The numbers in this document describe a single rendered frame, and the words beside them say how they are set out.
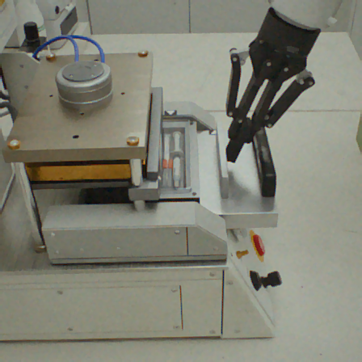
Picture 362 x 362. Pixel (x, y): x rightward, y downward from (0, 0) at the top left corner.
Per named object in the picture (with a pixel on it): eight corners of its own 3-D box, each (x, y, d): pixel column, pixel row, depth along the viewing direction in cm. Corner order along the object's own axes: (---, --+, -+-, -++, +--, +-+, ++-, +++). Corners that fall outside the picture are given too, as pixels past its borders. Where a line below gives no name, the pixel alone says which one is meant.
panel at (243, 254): (274, 326, 88) (228, 256, 77) (254, 205, 111) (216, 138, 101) (286, 323, 87) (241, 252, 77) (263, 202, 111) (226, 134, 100)
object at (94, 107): (-29, 206, 73) (-58, 126, 65) (22, 93, 97) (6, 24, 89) (149, 201, 73) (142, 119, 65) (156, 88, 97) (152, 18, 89)
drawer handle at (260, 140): (262, 197, 80) (263, 175, 78) (250, 140, 92) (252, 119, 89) (275, 196, 80) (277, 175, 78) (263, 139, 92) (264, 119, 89)
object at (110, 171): (26, 190, 75) (10, 133, 70) (54, 107, 93) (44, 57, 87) (148, 186, 75) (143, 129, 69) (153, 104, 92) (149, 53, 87)
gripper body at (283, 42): (269, 18, 67) (241, 82, 72) (330, 39, 68) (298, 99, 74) (263, -3, 73) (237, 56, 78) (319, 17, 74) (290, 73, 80)
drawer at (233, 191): (77, 237, 80) (69, 196, 75) (95, 150, 97) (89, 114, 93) (276, 231, 80) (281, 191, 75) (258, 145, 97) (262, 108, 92)
